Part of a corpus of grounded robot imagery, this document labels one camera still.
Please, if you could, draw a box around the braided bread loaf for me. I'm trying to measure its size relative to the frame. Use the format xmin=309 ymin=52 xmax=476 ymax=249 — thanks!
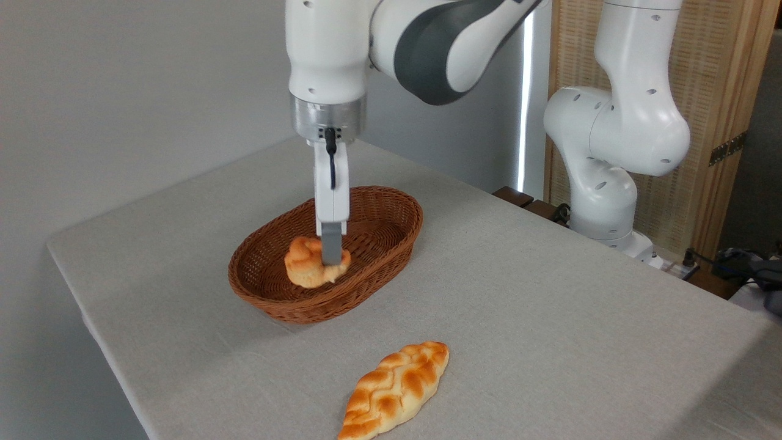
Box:
xmin=337 ymin=340 xmax=450 ymax=440

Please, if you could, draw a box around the metal screen hinge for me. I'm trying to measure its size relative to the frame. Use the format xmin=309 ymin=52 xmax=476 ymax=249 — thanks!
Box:
xmin=709 ymin=131 xmax=747 ymax=167

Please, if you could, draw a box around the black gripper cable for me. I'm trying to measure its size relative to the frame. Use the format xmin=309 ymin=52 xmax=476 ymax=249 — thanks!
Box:
xmin=323 ymin=126 xmax=338 ymax=191

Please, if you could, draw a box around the brown wicker basket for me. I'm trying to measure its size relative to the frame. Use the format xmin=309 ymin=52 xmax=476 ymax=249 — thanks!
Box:
xmin=228 ymin=186 xmax=424 ymax=325

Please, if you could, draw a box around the white power strip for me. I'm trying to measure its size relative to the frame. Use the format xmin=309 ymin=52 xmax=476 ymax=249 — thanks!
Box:
xmin=648 ymin=254 xmax=700 ymax=281

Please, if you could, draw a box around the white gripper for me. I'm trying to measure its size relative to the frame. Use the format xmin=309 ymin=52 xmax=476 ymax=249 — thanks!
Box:
xmin=313 ymin=139 xmax=351 ymax=266

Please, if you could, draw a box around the wooden folding screen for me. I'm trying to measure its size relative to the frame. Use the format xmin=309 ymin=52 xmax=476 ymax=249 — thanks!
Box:
xmin=544 ymin=0 xmax=782 ymax=260

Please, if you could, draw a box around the round muffin bread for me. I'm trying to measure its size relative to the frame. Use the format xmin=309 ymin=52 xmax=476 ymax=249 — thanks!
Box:
xmin=284 ymin=236 xmax=353 ymax=289

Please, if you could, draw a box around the dark wooden block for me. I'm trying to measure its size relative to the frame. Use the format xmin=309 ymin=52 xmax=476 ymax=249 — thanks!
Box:
xmin=524 ymin=199 xmax=563 ymax=223
xmin=492 ymin=186 xmax=535 ymax=208

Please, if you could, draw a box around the beige tablecloth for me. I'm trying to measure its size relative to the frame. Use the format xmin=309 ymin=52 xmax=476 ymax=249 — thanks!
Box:
xmin=46 ymin=136 xmax=782 ymax=440

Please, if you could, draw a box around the black cable bundle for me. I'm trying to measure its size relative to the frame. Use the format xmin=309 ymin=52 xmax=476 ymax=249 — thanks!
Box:
xmin=696 ymin=243 xmax=782 ymax=316

